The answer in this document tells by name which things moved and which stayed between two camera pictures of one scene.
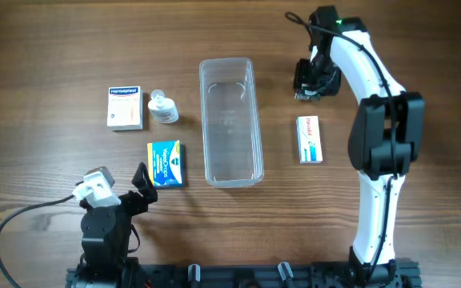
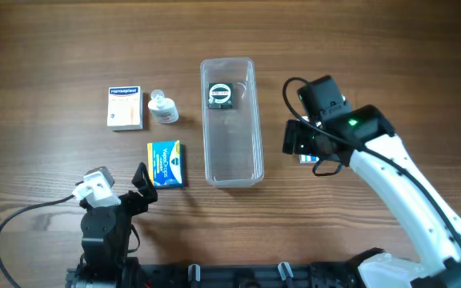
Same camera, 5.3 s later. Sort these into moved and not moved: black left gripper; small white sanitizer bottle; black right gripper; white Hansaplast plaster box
Moved: black right gripper
Not moved: small white sanitizer bottle; white Hansaplast plaster box; black left gripper
